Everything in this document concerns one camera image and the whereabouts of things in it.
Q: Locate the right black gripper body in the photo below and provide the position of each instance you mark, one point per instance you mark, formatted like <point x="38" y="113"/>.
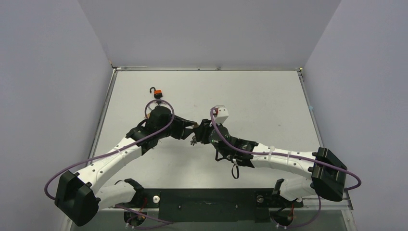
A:
<point x="204" y="131"/>

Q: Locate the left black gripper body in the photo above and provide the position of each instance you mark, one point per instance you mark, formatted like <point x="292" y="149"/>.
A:
<point x="177" y="129"/>

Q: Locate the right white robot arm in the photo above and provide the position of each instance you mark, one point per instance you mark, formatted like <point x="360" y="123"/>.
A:
<point x="319" y="173"/>

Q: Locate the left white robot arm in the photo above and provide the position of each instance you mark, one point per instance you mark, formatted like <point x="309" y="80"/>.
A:
<point x="82" y="194"/>

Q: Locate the orange padlock with key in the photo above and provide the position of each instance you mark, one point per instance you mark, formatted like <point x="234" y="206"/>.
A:
<point x="157" y="94"/>

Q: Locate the large brass padlock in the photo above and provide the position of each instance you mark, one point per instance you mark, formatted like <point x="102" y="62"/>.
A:
<point x="152" y="105"/>

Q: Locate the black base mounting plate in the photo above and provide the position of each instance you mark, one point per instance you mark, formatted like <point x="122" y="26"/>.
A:
<point x="212" y="205"/>

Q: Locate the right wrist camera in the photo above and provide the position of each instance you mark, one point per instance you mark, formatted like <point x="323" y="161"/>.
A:
<point x="220" y="114"/>

